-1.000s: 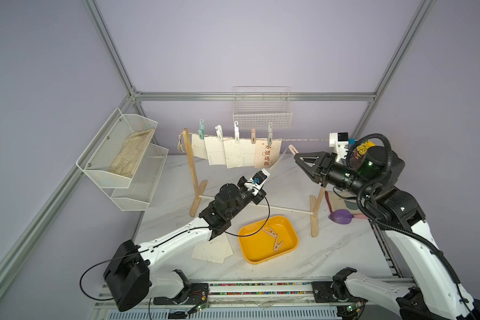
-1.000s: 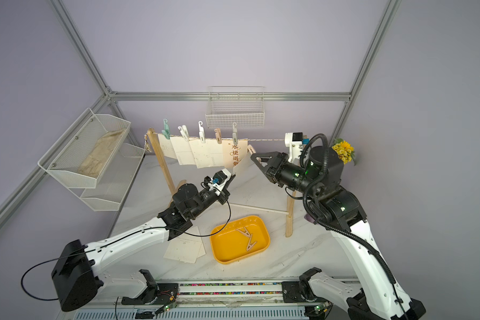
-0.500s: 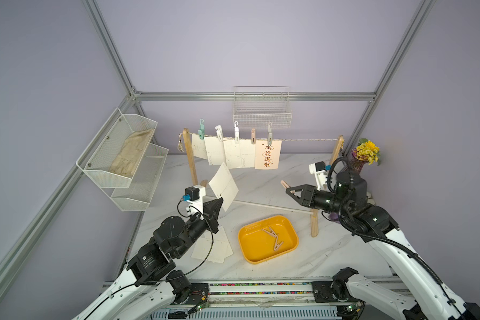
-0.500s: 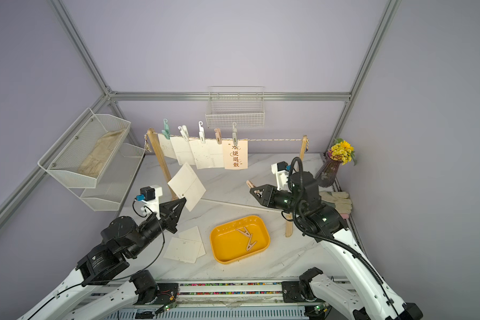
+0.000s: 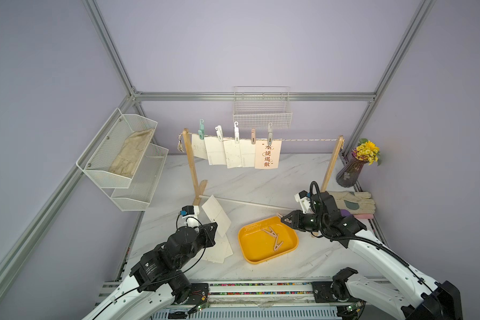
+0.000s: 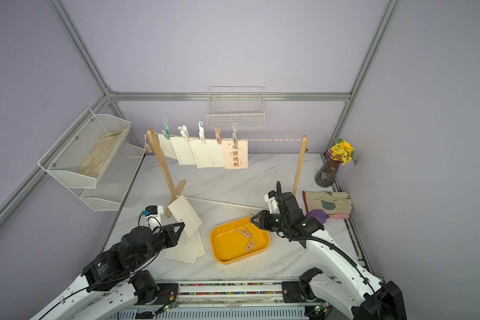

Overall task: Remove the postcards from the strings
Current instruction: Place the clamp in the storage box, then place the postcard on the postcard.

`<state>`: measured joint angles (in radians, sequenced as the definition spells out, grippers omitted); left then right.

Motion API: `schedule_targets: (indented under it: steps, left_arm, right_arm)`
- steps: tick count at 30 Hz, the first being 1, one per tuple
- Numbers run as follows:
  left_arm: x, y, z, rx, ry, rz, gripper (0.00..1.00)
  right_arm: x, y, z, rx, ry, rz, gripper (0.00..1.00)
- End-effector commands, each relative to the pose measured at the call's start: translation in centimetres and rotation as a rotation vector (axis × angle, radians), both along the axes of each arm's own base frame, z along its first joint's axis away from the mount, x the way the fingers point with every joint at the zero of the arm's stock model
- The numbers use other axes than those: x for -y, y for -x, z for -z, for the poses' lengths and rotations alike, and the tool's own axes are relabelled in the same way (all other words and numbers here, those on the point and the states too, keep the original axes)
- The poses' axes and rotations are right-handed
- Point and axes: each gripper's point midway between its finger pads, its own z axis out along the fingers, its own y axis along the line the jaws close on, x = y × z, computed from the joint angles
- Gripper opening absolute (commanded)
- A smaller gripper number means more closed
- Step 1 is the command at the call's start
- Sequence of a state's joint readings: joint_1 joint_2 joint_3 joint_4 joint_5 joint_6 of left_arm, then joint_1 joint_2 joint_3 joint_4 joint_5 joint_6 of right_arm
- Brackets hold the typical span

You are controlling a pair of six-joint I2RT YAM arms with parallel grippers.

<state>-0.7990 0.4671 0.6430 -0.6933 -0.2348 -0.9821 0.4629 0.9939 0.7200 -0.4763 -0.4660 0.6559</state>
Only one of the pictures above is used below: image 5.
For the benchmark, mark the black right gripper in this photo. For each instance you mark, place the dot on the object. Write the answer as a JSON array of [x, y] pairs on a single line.
[[296, 216]]

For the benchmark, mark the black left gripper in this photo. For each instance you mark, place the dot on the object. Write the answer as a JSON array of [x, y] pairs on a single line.
[[209, 237]]

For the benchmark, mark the white postcard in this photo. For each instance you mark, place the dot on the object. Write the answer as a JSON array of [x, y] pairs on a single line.
[[248, 151], [214, 254], [232, 153], [198, 147], [225, 243], [215, 151], [216, 213]]

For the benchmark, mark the pink lettered postcard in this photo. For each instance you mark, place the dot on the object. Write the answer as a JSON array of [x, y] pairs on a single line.
[[267, 156]]

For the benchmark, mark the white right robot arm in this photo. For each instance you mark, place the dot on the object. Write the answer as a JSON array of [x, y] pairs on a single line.
[[416, 295]]

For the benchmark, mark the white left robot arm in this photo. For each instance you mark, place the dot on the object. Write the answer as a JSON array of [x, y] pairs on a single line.
[[157, 280]]

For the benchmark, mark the yellow plastic tray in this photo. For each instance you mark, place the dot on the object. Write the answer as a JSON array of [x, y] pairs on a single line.
[[257, 246]]

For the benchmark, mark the wooden clothesline rack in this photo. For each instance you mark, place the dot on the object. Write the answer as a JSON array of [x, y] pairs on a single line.
[[249, 184]]

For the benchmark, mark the beige work gloves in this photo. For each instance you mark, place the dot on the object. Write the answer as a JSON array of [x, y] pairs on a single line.
[[356, 203]]

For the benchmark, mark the dark purple vase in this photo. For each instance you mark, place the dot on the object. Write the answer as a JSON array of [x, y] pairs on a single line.
[[349, 175]]

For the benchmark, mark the white mesh lower shelf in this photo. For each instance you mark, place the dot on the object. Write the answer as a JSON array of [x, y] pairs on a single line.
[[143, 186]]

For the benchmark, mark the white mesh shelf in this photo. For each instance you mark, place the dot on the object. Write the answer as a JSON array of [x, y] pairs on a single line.
[[143, 186], [95, 163]]

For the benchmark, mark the grey plastic clothespin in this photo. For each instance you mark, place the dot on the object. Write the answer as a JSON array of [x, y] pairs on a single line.
[[270, 134]]

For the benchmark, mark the pink wooden clothespin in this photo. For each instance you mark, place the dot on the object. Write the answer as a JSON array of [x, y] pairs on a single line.
[[253, 136]]

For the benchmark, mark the green plastic clothespin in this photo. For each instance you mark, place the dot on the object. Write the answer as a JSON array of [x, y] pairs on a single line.
[[201, 131]]

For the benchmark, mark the white plastic clothespin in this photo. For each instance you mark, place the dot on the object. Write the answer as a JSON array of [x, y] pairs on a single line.
[[219, 132]]

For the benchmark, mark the white hooked clothespin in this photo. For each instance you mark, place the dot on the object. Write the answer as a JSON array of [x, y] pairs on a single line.
[[236, 132]]

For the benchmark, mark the beige cloth in shelf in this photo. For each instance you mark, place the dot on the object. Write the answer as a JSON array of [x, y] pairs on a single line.
[[130, 155]]

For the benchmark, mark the white mesh upper shelf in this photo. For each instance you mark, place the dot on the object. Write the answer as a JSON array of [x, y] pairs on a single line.
[[95, 163]]

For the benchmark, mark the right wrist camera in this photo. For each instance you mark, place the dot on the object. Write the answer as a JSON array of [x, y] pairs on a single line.
[[302, 198]]

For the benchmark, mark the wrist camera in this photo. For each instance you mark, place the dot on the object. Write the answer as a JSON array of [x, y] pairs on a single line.
[[302, 198], [190, 214]]

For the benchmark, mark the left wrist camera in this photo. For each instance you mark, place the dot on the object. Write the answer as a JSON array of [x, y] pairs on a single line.
[[190, 214]]

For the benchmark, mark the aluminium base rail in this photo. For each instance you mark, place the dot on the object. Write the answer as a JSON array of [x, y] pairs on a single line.
[[250, 300]]

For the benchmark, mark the white wire wall basket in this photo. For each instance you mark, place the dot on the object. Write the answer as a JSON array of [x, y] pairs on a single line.
[[256, 107]]

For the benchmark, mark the aluminium cage frame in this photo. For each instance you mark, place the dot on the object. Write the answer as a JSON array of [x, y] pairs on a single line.
[[15, 260]]

